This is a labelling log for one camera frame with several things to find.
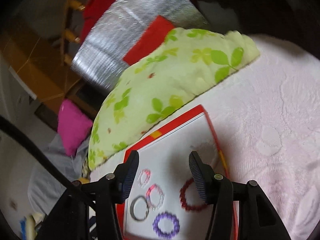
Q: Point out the red shallow cardboard box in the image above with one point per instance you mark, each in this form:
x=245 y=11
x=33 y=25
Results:
x=175 y=155

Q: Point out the silver bangle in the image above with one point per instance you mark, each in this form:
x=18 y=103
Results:
x=132 y=208

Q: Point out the magenta pillow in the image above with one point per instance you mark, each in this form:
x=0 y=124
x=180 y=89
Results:
x=72 y=127

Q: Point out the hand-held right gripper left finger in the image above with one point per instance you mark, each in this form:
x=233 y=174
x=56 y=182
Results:
x=130 y=180

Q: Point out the red cloth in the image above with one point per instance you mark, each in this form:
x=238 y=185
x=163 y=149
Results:
x=100 y=2

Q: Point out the wooden chair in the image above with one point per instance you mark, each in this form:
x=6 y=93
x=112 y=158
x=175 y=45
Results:
x=65 y=30

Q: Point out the green floral pillow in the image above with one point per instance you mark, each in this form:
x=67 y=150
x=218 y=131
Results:
x=162 y=80

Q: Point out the red cushion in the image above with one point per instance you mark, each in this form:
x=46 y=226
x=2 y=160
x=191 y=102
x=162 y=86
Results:
x=147 y=42

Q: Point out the silver foil insulation sheet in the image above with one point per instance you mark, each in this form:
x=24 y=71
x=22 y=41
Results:
x=112 y=30

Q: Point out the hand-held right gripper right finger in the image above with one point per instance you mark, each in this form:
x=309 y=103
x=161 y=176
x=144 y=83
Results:
x=198 y=177

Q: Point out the grey blanket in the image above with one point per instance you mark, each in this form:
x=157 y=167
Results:
x=50 y=180

